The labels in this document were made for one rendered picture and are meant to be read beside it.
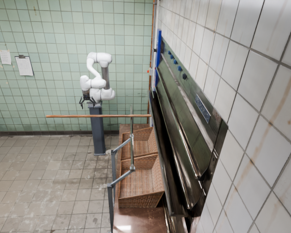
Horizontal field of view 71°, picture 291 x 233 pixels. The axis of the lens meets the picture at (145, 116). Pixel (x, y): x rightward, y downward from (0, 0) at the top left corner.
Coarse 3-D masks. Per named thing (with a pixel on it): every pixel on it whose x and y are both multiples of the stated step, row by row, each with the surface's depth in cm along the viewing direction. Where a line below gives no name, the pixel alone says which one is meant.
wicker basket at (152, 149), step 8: (152, 128) 300; (128, 136) 304; (136, 136) 306; (144, 136) 307; (152, 136) 290; (128, 144) 302; (136, 144) 303; (144, 144) 304; (152, 144) 281; (128, 152) 288; (136, 152) 288; (144, 152) 289; (152, 152) 253
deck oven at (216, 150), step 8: (160, 48) 252; (160, 56) 251; (200, 88) 111; (224, 128) 83; (216, 136) 91; (224, 136) 83; (216, 144) 91; (216, 152) 92; (216, 160) 92; (208, 168) 101; (208, 176) 101; (200, 184) 112; (208, 184) 101; (200, 192) 111; (200, 200) 112; (200, 208) 112; (200, 216) 111; (192, 224) 127; (192, 232) 127
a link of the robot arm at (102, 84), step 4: (88, 60) 258; (92, 60) 260; (88, 64) 253; (92, 64) 259; (88, 68) 250; (92, 68) 248; (92, 72) 246; (96, 72) 243; (96, 76) 241; (100, 76) 240; (92, 80) 228; (96, 80) 228; (100, 80) 229; (104, 80) 231; (92, 84) 228; (96, 84) 228; (100, 84) 228; (104, 84) 230; (96, 88) 232; (100, 88) 233
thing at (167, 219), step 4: (164, 192) 217; (164, 196) 214; (164, 200) 212; (164, 204) 208; (164, 208) 203; (164, 212) 200; (168, 212) 197; (164, 216) 197; (168, 216) 195; (168, 220) 193; (168, 224) 191; (168, 228) 187; (168, 232) 184; (172, 232) 180
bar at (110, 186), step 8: (112, 152) 233; (112, 160) 240; (112, 168) 246; (112, 176) 254; (112, 184) 193; (112, 200) 204; (112, 208) 211; (112, 216) 218; (112, 224) 226; (112, 232) 234
